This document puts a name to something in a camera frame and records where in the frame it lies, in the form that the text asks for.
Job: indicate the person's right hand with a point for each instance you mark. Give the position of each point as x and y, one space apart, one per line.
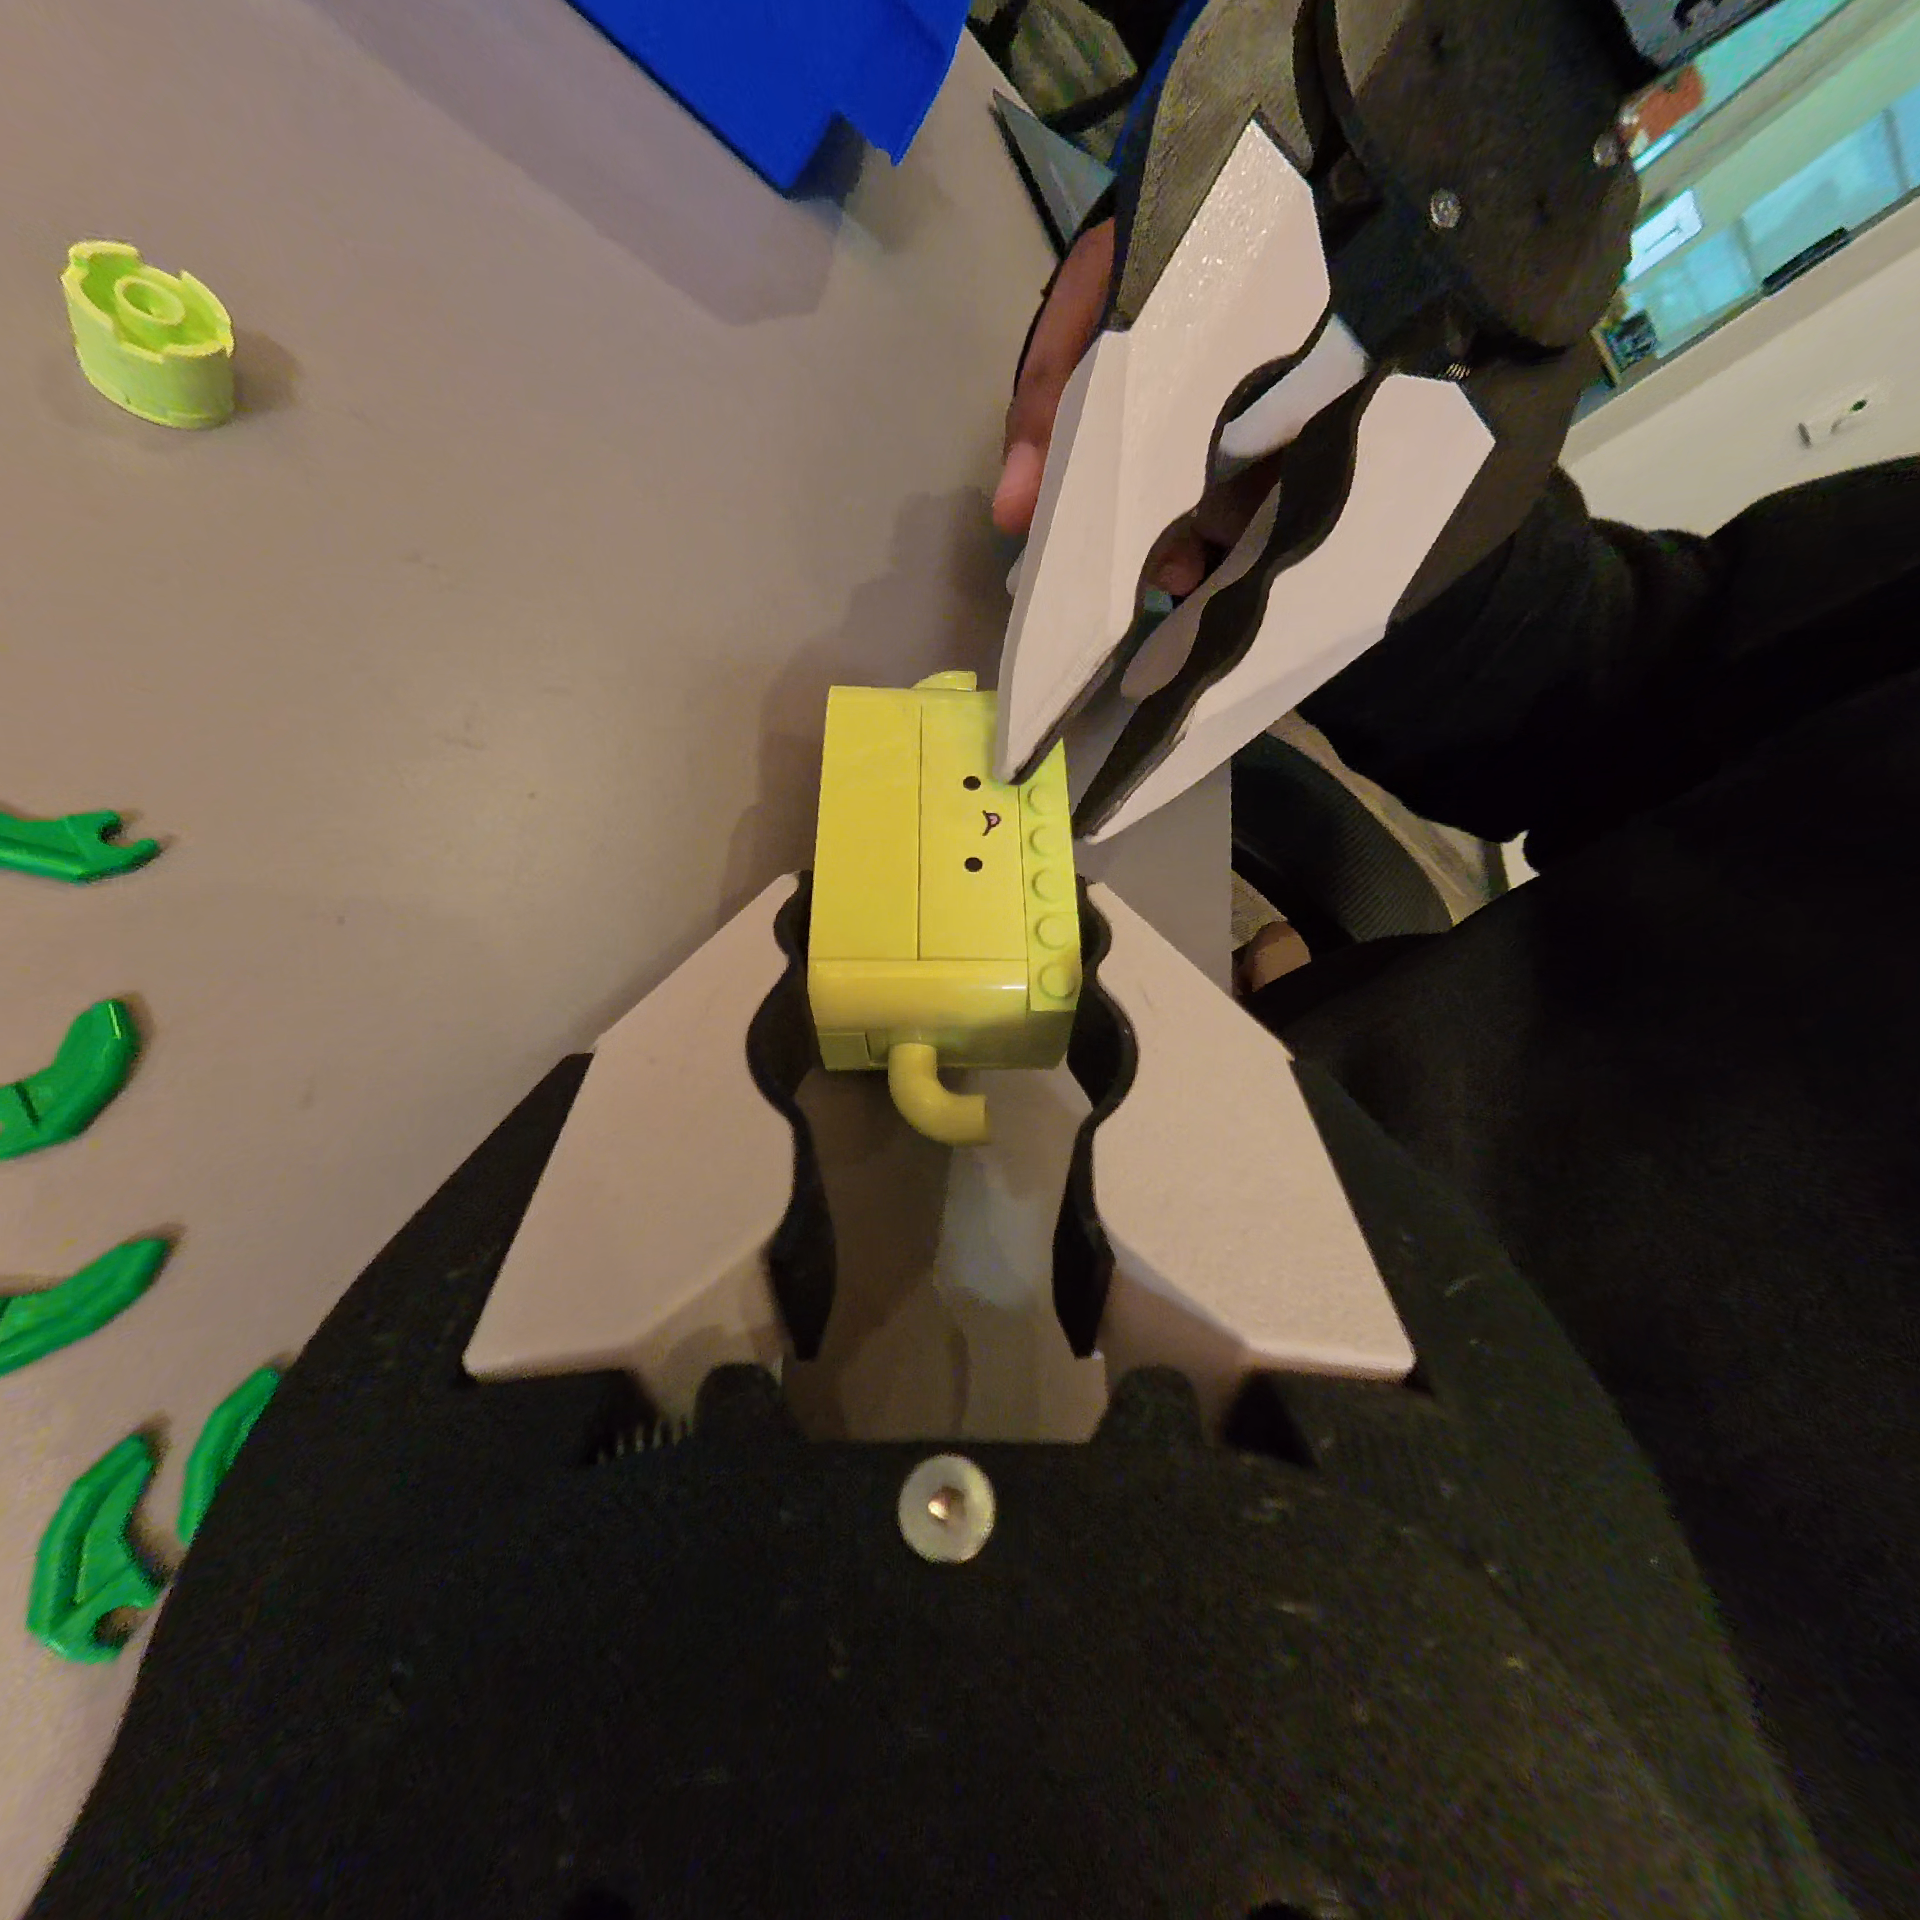
1051 388

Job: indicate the person's right forearm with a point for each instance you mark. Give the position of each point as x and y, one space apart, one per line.
1574 644

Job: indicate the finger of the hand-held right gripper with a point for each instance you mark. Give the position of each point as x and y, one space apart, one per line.
1113 493
1351 511

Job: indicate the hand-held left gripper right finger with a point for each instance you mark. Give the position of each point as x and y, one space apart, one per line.
1246 1187

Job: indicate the scattered green leaf pieces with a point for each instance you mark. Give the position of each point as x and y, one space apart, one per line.
77 1078

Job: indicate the lime green brick figure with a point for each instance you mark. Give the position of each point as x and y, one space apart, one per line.
917 840

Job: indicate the lime green round brick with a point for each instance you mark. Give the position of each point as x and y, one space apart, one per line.
153 352

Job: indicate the dark mesh office chair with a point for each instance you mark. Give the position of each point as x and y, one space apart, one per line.
1337 855

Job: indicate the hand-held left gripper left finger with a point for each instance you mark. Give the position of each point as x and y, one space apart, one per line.
631 1169

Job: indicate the blue storage bin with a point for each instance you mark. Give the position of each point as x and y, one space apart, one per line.
749 76

